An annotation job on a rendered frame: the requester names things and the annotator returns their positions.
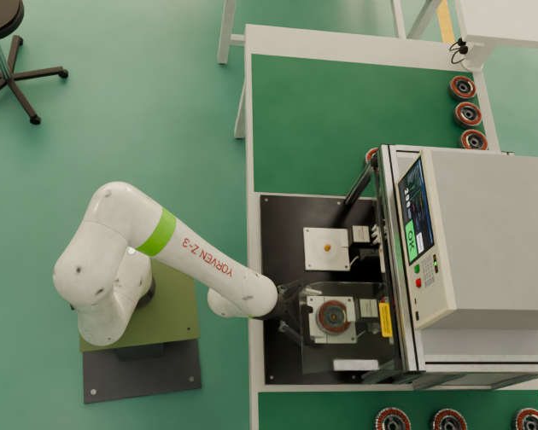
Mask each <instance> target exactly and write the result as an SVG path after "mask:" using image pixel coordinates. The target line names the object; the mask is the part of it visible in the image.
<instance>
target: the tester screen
mask: <svg viewBox="0 0 538 430"><path fill-rule="evenodd" d="M401 183H402V185H403V191H404V197H405V204H406V196H405V189H406V188H408V194H409V200H410V207H409V208H408V209H407V208H406V215H407V221H405V215H404V209H403V202H402V196H401V206H402V212H403V219H404V225H405V231H406V226H407V225H408V224H409V223H410V221H411V220H412V224H413V230H414V236H415V242H416V248H417V255H419V254H420V253H419V252H418V241H417V235H416V229H415V223H414V218H415V217H416V216H417V215H418V217H419V223H420V229H421V235H422V241H423V247H424V250H425V249H426V248H427V247H429V246H430V245H431V244H432V243H433V241H432V235H431V230H430V220H429V214H428V208H427V202H426V197H425V192H424V181H423V175H422V170H421V164H420V159H419V160H418V161H417V163H416V164H415V165H414V166H413V168H412V169H411V170H410V171H409V172H408V173H407V175H406V176H405V177H404V178H403V180H402V181H401V182H400V184H399V188H400V194H401ZM424 250H423V251H424ZM423 251H422V252H423ZM422 252H421V253H422ZM408 257H409V251H408ZM414 259H415V258H414ZM411 262H412V261H411ZM411 262H410V257H409V263H411Z"/></svg>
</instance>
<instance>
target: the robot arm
mask: <svg viewBox="0 0 538 430"><path fill-rule="evenodd" d="M149 257H151V258H152V259H155V260H157V261H159V262H161V263H163V264H166V265H168V266H170V267H173V268H174V269H176V270H179V271H181V272H183V273H185V274H186V275H188V276H191V277H193V278H195V279H196V280H197V281H199V282H201V283H203V284H205V285H206V286H208V287H210V289H209V290H208V305H209V307H210V309H211V310H212V311H213V312H214V313H215V314H216V315H218V316H220V317H246V318H252V319H257V320H262V321H266V320H268V319H269V318H270V319H274V320H279V321H280V327H279V328H278V331H280V332H283V333H285V334H287V335H288V336H289V337H290V338H291V339H292V340H294V341H295V342H296V343H297V344H299V345H300V346H301V325H300V324H299V323H298V322H297V321H296V318H295V317H294V315H293V314H294V311H293V304H292V301H293V300H294V299H295V297H296V296H297V295H298V294H299V287H303V286H306V285H307V284H304V283H303V282H304V280H303V279H300V280H297V281H295V282H292V283H290V284H288V285H281V286H278V287H277V288H276V287H275V285H274V283H273V282H272V281H271V280H270V279H269V278H267V277H266V276H263V275H261V274H259V273H257V272H255V271H253V270H251V269H249V268H247V267H245V266H243V265H242V264H239V263H238V262H237V261H235V260H233V259H231V258H229V257H228V256H226V255H225V254H223V253H222V252H221V251H219V250H218V249H216V248H215V247H213V246H212V245H210V244H209V243H208V242H206V241H205V240H203V239H202V238H201V237H200V236H199V235H198V234H196V233H195V232H194V231H193V230H191V229H190V228H189V227H188V226H187V225H185V224H184V223H183V222H182V221H180V220H179V219H178V218H176V217H175V216H174V215H172V214H171V213H170V212H169V211H168V210H167V209H165V208H164V207H163V206H161V205H160V204H158V203H157V202H156V201H154V200H152V199H151V198H150V197H148V196H147V195H146V194H144V193H143V192H142V191H140V190H139V189H137V188H135V187H134V186H132V185H130V184H129V183H124V182H112V183H106V184H104V185H103V186H102V187H100V188H99V189H98V190H97V191H96V192H95V194H94V195H93V196H92V198H91V202H90V204H89V205H88V208H87V210H86V213H85V216H84V218H83V220H82V223H81V225H80V226H79V228H78V230H77V232H76V234H75V235H74V237H73V239H72V240H71V242H70V243H69V245H68V246H67V248H66V250H65V251H64V252H63V254H62V255H61V257H60V258H59V259H58V260H57V262H56V265H55V268H54V271H53V282H54V285H55V288H56V291H57V292H58V293H59V294H60V295H61V296H62V298H64V299H65V300H66V301H67V302H69V303H70V307H71V310H76V312H77V315H78V328H79V332H80V334H81V336H82V337H83V338H84V339H85V340H86V341H87V342H89V343H90V344H92V345H95V346H107V345H110V344H113V343H114V342H115V341H117V340H118V339H119V338H120V337H121V336H122V334H123V333H124V332H125V330H126V327H127V324H128V323H129V321H130V319H131V317H132V313H133V312H134V311H135V310H138V309H141V308H143V307H145V306H146V305H147V304H148V303H149V302H150V301H151V300H152V299H153V297H154V294H155V279H154V277H153V275H152V272H151V263H150V258H149ZM296 285H298V288H296V289H295V290H294V291H293V292H292V293H291V294H290V295H289V296H288V297H287V296H286V295H285V294H284V292H286V290H287V289H288V288H292V287H294V286H296ZM277 290H279V294H278V292H277ZM285 323H287V324H289V325H290V326H291V328H290V327H289V325H287V324H285Z"/></svg>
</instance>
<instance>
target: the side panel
mask: <svg viewBox="0 0 538 430"><path fill-rule="evenodd" d="M535 379H538V375H445V376H443V377H441V378H438V379H435V380H432V381H429V382H426V383H424V384H422V385H419V386H415V387H414V388H413V390H414V391H418V390H419V391H450V390H496V389H500V388H503V387H507V386H512V385H516V384H519V383H523V382H526V381H532V380H535Z"/></svg>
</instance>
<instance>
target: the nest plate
mask: <svg viewBox="0 0 538 430"><path fill-rule="evenodd" d="M340 230H344V229H322V228H304V229H303V235H304V250H305V265H306V270H330V271H350V267H348V266H349V257H348V248H345V247H341V239H340ZM326 244H330V246H331V248H330V250H329V251H328V252H326V251H325V250H324V247H325V245H326Z"/></svg>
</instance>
